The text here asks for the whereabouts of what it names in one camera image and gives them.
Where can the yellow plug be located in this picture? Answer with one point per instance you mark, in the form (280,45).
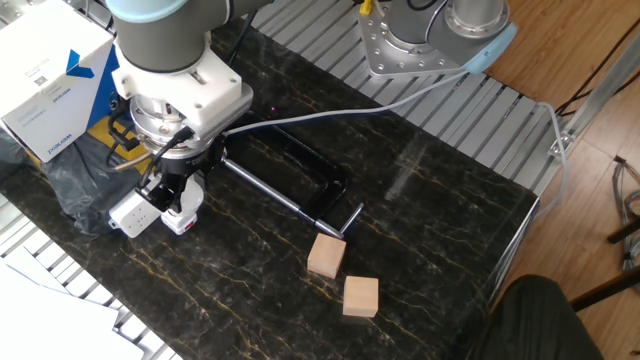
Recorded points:
(366,7)

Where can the white power strip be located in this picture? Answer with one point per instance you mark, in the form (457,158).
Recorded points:
(132,217)

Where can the white blue cardboard box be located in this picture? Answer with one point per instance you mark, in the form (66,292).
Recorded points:
(45,60)

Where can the white paper sheets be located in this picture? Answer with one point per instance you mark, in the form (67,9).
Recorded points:
(50,325)

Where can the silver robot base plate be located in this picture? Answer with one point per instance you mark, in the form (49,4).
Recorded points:
(395,57)

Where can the dark trousered person leg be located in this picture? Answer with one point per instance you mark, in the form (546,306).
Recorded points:
(535,325)

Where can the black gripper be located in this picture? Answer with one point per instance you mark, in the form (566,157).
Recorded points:
(185,166)

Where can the aluminium frame rail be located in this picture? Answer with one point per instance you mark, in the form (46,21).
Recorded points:
(595,90)

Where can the black plastic wrapped package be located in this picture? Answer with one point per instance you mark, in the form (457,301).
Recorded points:
(75,185)

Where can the wooden cube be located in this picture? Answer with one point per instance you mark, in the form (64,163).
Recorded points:
(361,297)
(326,256)

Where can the dark wooden stool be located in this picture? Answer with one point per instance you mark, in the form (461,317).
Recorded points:
(600,292)

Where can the white bulb holder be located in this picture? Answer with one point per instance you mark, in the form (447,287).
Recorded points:
(180,222)

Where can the white light bulb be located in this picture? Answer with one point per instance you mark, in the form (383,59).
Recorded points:
(192,197)

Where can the black C-clamp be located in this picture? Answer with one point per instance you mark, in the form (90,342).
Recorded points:
(332,187)

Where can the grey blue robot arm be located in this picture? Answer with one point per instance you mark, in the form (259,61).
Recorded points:
(170,50)

